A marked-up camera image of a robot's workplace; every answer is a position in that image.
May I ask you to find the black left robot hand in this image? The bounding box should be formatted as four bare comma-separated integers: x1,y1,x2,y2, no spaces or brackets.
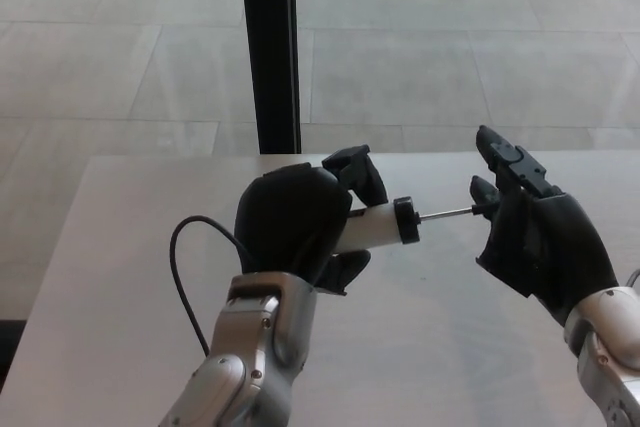
233,144,391,297

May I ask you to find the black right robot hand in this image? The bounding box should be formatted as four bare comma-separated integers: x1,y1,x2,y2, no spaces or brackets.
468,125,621,326

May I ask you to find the white air pump black handle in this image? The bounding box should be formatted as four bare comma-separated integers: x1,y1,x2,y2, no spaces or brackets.
333,195,497,252

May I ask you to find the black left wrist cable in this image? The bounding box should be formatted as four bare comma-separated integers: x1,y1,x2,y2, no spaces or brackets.
169,215,257,358

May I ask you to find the black vertical frame post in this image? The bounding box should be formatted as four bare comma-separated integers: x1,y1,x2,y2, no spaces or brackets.
238,0,303,156

